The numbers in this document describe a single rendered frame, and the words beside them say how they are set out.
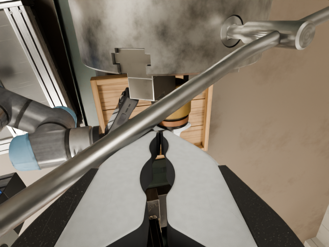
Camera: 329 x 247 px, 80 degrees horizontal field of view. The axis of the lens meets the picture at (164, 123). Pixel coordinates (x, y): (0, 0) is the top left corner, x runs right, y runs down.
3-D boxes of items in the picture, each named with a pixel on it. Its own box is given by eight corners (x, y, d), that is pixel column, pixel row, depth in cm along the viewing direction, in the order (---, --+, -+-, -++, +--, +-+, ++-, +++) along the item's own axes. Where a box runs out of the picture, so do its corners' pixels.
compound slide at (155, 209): (127, 193, 66) (127, 206, 62) (156, 187, 68) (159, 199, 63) (133, 231, 76) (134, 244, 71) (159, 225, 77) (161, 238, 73)
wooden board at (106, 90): (91, 76, 57) (89, 80, 53) (208, 66, 63) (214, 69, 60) (108, 160, 71) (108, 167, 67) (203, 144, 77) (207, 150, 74)
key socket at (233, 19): (225, 12, 24) (242, 11, 22) (227, 39, 26) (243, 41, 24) (203, 20, 24) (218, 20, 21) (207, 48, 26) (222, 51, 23)
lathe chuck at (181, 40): (64, 5, 40) (77, -22, 15) (195, 3, 52) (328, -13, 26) (75, 52, 44) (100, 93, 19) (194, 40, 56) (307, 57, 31)
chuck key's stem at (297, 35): (222, 18, 25) (318, 16, 15) (223, 36, 26) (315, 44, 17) (207, 24, 24) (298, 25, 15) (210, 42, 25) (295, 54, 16)
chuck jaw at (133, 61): (150, 38, 34) (113, 48, 24) (178, 38, 33) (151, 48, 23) (154, 98, 39) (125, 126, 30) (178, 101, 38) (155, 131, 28)
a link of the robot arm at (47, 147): (18, 126, 42) (-2, 149, 34) (73, 119, 44) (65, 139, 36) (31, 156, 46) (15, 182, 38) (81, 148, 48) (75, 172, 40)
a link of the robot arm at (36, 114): (39, 92, 50) (22, 110, 41) (83, 111, 55) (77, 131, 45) (29, 117, 52) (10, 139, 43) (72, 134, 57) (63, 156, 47)
